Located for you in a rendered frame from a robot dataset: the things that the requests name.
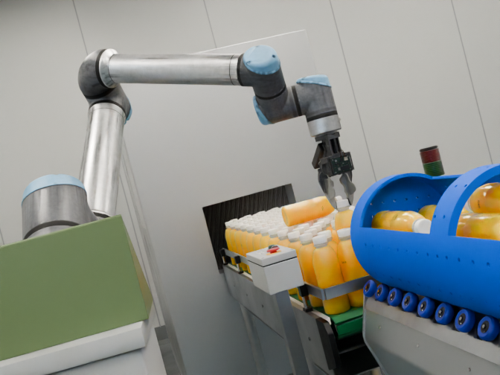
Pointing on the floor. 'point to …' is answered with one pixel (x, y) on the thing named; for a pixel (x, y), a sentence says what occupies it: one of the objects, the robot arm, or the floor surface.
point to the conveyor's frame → (365, 362)
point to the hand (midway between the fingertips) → (341, 202)
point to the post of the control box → (291, 333)
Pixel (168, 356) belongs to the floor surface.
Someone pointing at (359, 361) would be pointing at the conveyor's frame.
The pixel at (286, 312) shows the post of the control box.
